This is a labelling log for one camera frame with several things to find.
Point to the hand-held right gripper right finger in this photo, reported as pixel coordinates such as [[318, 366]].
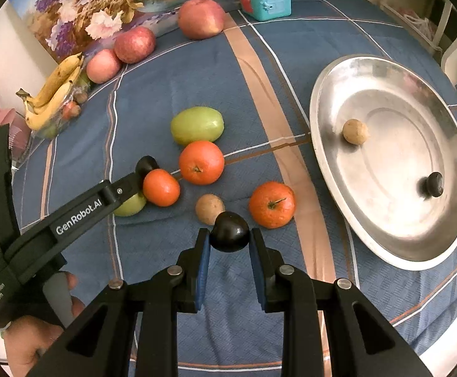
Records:
[[256, 267]]

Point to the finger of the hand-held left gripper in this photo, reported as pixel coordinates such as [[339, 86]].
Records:
[[128, 188]]

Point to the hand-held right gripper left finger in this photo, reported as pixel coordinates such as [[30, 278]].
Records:
[[204, 267]]

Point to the green jujube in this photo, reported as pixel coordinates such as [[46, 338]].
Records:
[[197, 125], [131, 206]]

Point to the dark plum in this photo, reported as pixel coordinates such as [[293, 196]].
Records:
[[432, 184], [146, 164], [230, 232]]

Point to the orange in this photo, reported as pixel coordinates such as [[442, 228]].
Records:
[[201, 162], [271, 205], [161, 188]]

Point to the small brown kiwi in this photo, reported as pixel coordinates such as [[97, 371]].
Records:
[[355, 131], [208, 207]]

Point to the round metal plate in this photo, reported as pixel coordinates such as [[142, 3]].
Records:
[[389, 204]]

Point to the person's left hand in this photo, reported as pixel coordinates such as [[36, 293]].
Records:
[[28, 341]]

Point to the clear plastic fruit bag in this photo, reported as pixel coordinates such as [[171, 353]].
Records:
[[71, 112]]

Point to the bunch of yellow bananas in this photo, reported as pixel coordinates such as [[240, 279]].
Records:
[[53, 94]]

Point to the small pink apple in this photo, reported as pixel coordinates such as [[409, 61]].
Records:
[[102, 66]]

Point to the dark red apple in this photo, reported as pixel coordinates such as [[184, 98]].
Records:
[[134, 45]]

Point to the large red apple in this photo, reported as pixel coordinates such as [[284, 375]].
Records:
[[201, 17]]

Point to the floral painting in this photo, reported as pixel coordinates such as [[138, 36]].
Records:
[[95, 4]]

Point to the white plastic bag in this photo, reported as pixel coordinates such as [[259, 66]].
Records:
[[420, 25]]

